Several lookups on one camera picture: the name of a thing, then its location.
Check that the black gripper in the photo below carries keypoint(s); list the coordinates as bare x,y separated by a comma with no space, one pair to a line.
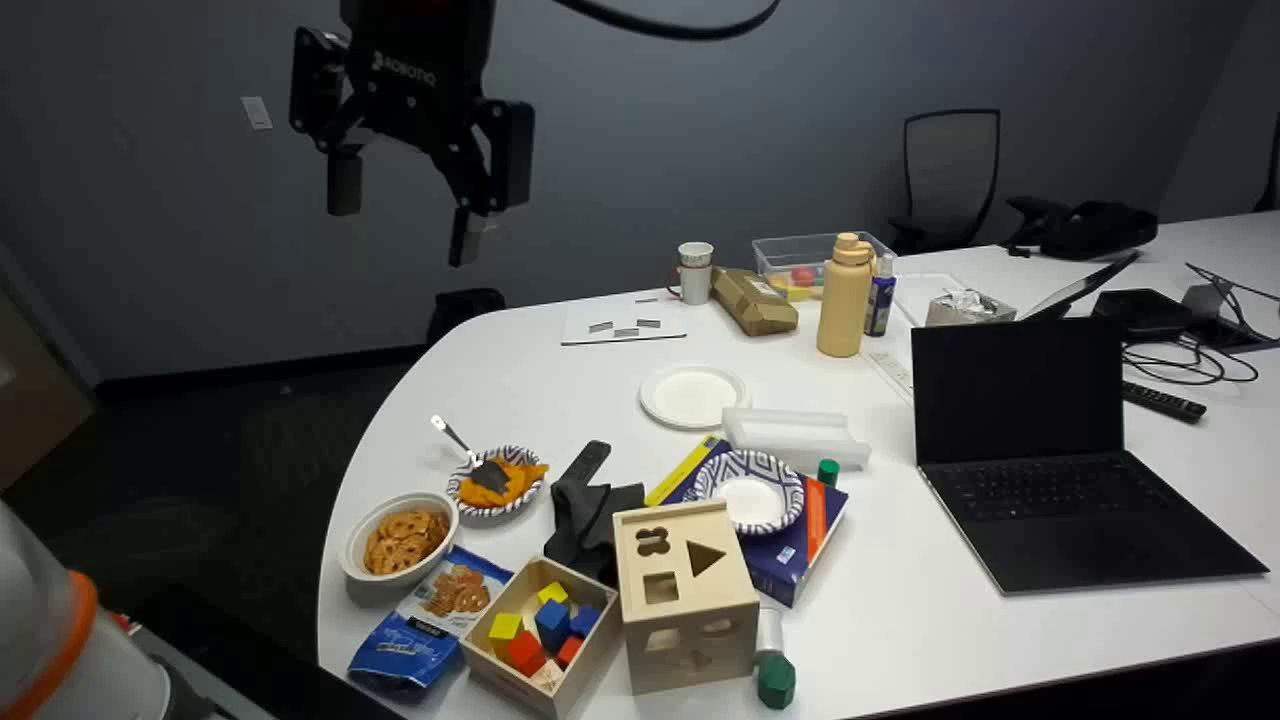
417,65

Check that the black remote control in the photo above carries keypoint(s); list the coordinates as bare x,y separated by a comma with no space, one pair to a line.
584,467

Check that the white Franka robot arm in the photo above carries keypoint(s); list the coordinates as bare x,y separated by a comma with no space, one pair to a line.
55,643

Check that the slim black remote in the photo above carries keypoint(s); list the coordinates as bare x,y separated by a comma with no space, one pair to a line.
1166,403

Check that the black chair behind table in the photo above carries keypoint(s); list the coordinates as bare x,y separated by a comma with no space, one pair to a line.
467,315

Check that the small grey board piece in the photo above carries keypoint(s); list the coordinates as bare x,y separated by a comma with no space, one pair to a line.
649,320
601,325

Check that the small white board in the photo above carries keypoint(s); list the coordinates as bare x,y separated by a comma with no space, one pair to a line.
624,339

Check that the black spoon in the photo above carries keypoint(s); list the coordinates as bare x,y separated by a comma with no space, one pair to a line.
456,441

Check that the paper cup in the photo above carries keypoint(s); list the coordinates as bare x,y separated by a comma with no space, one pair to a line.
694,272

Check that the patterned bowl of orange chips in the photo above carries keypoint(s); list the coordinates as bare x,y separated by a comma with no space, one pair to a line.
507,495

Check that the plain white plate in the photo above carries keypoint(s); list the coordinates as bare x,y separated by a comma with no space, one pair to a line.
691,396

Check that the brown cracker box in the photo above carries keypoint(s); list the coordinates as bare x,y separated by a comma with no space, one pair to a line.
754,301

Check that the clear plastic container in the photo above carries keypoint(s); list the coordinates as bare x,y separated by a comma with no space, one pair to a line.
784,253

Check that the white bowl of pretzels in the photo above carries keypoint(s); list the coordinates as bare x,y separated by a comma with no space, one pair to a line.
398,541

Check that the black crumpled cloth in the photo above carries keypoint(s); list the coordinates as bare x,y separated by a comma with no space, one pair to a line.
584,527

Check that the clear snack bag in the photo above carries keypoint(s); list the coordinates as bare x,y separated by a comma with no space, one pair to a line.
461,588

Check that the yellow toy block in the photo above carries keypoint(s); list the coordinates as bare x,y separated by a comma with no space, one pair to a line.
507,627
551,592

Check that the white rectangular foam box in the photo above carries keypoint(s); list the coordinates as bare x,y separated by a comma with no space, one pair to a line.
799,436

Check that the blue patterned paper plate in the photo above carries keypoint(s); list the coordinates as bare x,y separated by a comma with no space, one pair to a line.
762,491

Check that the blue toy block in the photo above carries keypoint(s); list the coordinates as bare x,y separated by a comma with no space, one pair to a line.
555,627
584,622

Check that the dark small bottle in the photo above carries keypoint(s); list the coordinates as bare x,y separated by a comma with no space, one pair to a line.
880,301

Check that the blue snack bag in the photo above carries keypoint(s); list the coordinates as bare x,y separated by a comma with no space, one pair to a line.
405,655

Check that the red toy block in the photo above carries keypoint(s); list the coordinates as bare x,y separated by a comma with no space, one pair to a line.
526,655
568,649

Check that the green capped marker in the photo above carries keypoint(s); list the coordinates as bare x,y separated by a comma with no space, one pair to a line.
829,474

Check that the wooden shape sorter box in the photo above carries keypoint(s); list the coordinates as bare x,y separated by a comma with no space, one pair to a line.
694,604

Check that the black mesh office chair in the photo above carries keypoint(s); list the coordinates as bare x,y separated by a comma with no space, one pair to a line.
951,174

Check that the open wooden block box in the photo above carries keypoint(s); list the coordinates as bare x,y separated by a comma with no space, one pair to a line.
584,665

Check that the blue book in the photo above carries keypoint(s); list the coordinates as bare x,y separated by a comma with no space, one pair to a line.
784,565

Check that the crumpled white paper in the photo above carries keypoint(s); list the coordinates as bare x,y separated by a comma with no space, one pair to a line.
965,310

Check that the green capped white glue stick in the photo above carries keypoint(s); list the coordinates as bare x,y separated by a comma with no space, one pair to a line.
772,674

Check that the black bag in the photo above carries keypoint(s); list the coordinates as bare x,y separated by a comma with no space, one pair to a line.
1085,225

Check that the long black pen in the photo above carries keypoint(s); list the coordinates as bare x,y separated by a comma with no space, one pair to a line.
1085,283

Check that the black laptop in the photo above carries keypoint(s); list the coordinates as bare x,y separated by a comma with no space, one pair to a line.
1054,467

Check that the black tablet device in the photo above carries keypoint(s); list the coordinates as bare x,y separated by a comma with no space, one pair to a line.
1147,315

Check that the grey desk device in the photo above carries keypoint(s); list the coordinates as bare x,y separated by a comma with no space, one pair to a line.
1222,304

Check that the white wall outlet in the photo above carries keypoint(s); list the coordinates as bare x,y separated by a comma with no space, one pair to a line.
258,114

